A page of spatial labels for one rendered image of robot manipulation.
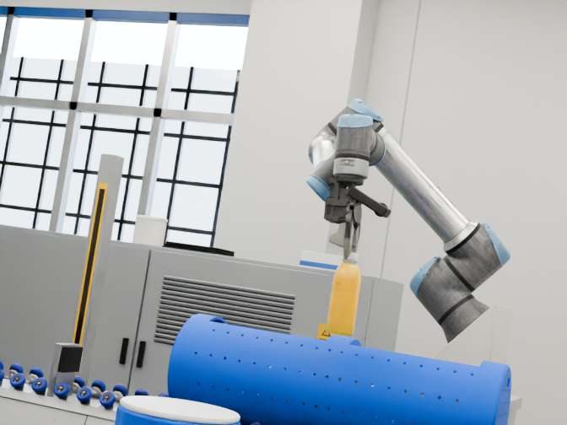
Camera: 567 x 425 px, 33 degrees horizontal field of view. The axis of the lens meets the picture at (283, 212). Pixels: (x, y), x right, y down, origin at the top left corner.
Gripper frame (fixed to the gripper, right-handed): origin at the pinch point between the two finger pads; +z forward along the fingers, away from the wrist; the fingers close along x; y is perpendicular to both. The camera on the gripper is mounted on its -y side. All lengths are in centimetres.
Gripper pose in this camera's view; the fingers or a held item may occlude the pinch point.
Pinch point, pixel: (351, 255)
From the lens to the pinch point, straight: 248.3
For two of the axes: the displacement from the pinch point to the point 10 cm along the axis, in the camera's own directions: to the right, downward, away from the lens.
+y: -9.4, -0.5, 3.4
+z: -1.0, 9.9, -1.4
